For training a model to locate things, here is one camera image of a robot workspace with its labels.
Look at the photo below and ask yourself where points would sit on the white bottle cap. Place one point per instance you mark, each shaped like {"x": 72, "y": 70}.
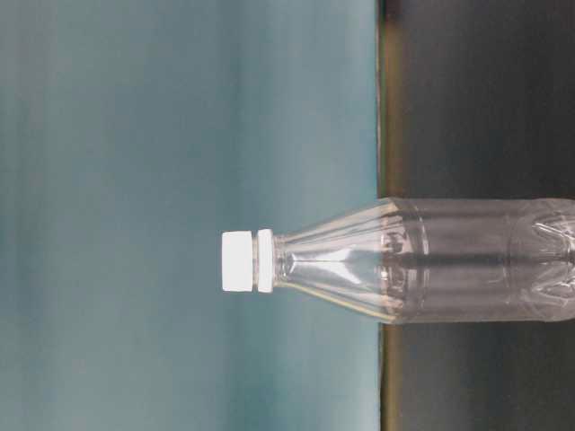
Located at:
{"x": 237, "y": 261}

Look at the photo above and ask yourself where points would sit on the clear plastic bottle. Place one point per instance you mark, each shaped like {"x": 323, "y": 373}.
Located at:
{"x": 427, "y": 260}

